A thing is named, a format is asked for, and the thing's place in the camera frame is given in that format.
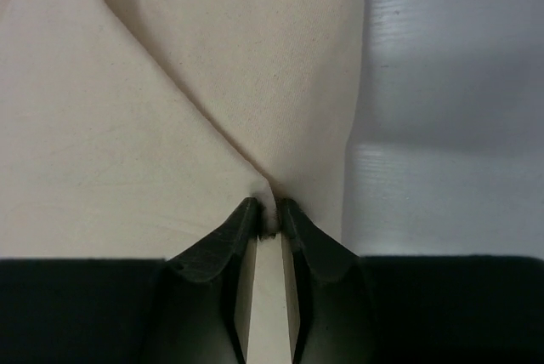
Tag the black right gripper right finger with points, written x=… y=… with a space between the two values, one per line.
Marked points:
x=328 y=308

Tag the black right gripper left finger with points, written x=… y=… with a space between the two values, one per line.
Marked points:
x=201 y=310

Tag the beige cloth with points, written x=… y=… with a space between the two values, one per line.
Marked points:
x=131 y=129

